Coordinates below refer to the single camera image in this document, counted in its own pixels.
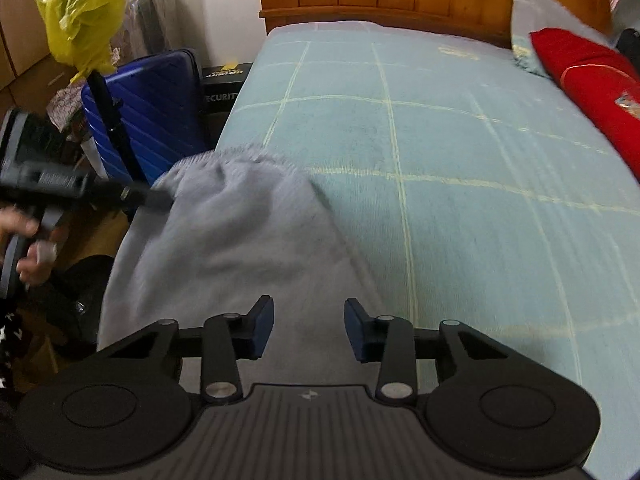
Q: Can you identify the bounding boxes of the grey checked pillow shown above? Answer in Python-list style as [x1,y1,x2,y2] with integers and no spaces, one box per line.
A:
[509,0,616,78]

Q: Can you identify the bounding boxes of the person's left hand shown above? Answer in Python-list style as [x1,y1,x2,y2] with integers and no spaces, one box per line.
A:
[0,209,69,289]

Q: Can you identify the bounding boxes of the plastic-wrapped dark bag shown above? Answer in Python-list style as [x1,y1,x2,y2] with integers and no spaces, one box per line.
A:
[127,0,202,57]

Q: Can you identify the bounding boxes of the yellow plastic bag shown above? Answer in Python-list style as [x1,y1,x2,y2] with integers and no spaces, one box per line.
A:
[32,0,126,86]

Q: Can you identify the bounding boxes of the grey sweatshirt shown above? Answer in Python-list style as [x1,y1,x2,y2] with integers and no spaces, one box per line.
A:
[97,145,401,396]

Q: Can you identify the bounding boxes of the blue suitcase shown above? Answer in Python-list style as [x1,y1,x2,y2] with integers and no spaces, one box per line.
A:
[81,49,211,186]

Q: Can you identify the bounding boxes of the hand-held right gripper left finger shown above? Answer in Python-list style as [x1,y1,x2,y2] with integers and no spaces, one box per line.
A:
[107,295,276,405]

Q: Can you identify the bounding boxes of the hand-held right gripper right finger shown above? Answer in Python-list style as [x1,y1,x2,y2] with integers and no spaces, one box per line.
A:
[344,297,506,405]

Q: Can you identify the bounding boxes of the black pole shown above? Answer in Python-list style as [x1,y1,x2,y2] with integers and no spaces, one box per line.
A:
[87,70,147,188]

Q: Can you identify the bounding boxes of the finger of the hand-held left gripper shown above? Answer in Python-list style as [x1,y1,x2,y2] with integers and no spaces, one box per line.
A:
[87,178,174,211]

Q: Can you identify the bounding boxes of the red quilt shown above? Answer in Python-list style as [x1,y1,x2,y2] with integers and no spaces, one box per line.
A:
[530,27,640,181]

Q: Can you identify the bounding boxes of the black printed box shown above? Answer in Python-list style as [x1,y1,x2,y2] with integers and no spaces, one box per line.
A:
[201,85,247,130]
[201,61,254,87]

